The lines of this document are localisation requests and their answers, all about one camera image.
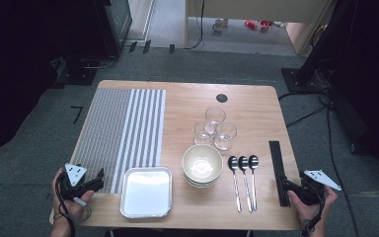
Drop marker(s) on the dark curtain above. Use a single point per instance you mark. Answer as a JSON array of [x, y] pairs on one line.
[[13, 65], [375, 98]]

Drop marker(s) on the grey striped placemat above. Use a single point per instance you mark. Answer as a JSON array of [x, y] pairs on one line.
[[112, 131]]

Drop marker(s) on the black round table grommet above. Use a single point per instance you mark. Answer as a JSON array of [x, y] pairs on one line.
[[221, 97]]

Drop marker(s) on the small white object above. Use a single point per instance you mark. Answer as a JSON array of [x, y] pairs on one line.
[[279, 23]]

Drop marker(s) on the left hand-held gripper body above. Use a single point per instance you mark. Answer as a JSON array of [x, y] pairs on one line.
[[74, 174]]

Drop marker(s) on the white cup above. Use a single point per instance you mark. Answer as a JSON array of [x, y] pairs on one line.
[[218, 24]]

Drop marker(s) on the red object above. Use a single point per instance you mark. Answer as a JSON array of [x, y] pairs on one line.
[[265, 23], [250, 25]]

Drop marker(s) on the black stand base plate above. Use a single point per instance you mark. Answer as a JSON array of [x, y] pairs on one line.
[[79, 77]]

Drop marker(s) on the black metal stand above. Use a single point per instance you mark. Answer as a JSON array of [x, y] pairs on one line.
[[312, 56]]

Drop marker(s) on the person's dark clothing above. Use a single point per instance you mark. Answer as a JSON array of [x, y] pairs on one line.
[[177, 233]]

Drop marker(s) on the dark cabinet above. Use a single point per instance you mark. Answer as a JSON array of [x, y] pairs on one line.
[[118, 19]]

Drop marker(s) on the black carbon fibre strip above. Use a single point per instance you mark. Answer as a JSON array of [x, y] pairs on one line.
[[276, 158]]

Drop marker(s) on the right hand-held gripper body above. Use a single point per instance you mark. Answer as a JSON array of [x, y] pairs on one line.
[[312, 186]]

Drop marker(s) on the person's right hand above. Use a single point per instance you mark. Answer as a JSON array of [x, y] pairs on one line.
[[304, 214]]

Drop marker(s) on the person's left hand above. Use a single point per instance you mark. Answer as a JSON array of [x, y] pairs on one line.
[[77, 210]]

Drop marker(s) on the beige wooden furniture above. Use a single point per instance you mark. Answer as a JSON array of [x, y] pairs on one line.
[[260, 8]]

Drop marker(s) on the white square plate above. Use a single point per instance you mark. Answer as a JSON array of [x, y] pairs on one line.
[[146, 192]]

